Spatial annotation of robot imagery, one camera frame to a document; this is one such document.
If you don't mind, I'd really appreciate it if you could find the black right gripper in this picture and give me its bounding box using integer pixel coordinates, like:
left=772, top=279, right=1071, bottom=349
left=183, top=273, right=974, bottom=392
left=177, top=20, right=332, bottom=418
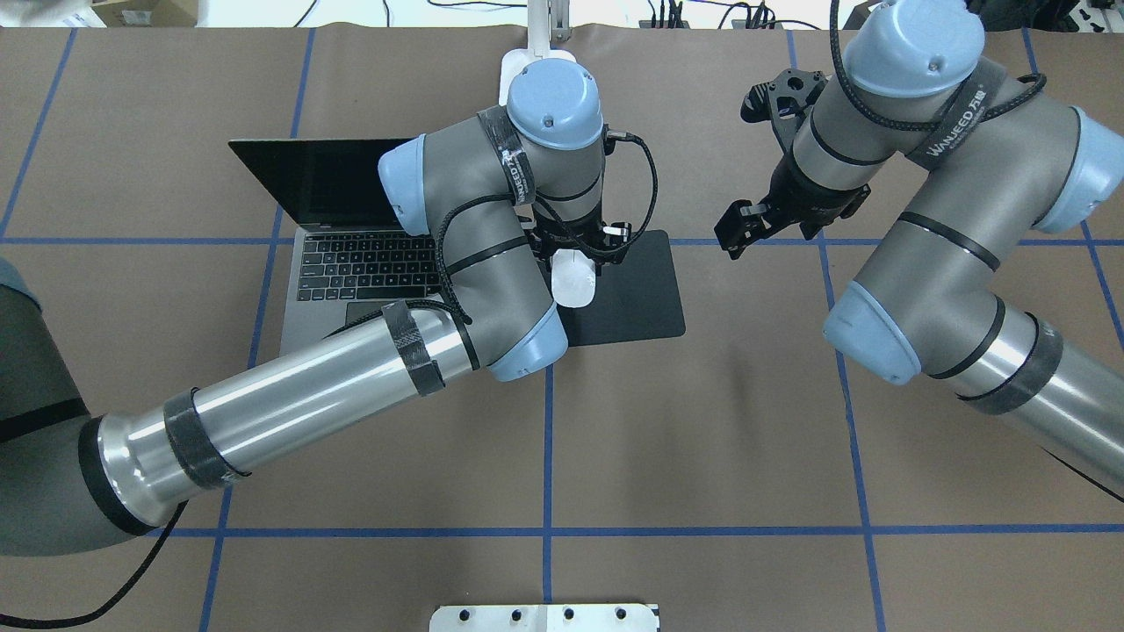
left=714, top=154, right=871, bottom=261

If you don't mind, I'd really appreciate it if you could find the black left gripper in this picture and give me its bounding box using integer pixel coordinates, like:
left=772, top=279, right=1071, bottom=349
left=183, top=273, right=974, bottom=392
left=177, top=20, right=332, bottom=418
left=531, top=211, right=633, bottom=267

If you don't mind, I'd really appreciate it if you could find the white computer mouse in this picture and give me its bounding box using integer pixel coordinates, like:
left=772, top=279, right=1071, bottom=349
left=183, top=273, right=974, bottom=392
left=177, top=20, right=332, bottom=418
left=550, top=249, right=597, bottom=309

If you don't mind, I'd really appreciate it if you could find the black mouse pad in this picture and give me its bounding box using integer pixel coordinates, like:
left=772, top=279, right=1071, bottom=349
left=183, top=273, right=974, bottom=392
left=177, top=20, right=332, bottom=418
left=558, top=231, right=686, bottom=347

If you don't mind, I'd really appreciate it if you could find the grey laptop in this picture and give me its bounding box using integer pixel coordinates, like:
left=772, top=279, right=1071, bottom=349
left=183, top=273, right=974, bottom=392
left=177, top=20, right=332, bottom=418
left=229, top=139, right=439, bottom=355

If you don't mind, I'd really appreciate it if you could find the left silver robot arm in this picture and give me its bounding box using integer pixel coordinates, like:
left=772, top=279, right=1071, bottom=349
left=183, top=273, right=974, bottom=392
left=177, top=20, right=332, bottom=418
left=1, top=58, right=606, bottom=557

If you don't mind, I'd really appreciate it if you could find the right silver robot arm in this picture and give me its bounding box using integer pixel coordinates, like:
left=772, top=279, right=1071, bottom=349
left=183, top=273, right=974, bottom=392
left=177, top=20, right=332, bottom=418
left=715, top=1, right=1123, bottom=499

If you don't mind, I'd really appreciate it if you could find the white desk lamp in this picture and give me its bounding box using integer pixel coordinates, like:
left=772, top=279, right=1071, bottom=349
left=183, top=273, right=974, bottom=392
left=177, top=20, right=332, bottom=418
left=498, top=1, right=577, bottom=105

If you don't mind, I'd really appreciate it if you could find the cardboard box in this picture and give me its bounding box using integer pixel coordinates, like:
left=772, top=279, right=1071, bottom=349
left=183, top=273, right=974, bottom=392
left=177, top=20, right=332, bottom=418
left=91, top=1, right=200, bottom=28

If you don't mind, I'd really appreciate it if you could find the black left camera cable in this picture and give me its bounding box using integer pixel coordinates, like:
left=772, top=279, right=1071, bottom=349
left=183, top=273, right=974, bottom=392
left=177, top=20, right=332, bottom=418
left=602, top=130, right=659, bottom=261

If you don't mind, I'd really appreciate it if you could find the black camera cable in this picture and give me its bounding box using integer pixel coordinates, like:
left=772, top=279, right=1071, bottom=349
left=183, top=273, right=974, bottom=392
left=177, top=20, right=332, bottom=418
left=830, top=0, right=1048, bottom=133
left=602, top=130, right=659, bottom=261

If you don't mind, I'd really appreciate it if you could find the black right camera cable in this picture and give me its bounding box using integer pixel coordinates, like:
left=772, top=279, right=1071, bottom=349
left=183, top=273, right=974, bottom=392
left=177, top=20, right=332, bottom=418
left=830, top=0, right=1048, bottom=133

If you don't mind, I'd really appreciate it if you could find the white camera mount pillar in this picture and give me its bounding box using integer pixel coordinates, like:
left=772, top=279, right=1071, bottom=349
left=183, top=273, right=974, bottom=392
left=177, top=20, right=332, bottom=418
left=429, top=603, right=661, bottom=631

